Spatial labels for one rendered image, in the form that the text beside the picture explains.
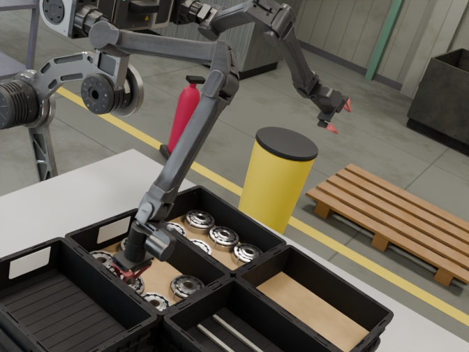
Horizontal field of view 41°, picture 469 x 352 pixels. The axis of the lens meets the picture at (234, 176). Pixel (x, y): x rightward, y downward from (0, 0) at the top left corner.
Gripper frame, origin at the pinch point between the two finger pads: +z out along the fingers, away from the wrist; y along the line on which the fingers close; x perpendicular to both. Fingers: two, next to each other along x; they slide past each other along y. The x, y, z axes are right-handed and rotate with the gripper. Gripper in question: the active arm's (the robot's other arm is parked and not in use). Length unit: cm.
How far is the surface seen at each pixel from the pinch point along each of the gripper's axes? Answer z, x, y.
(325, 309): 2, -41, 47
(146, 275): 4.3, 1.5, 10.0
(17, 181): 99, 164, 85
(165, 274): 4.2, -1.2, 15.4
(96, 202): 21, 53, 36
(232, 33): 65, 248, 367
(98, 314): 3.9, -3.3, -12.3
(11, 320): -6.5, -0.7, -38.0
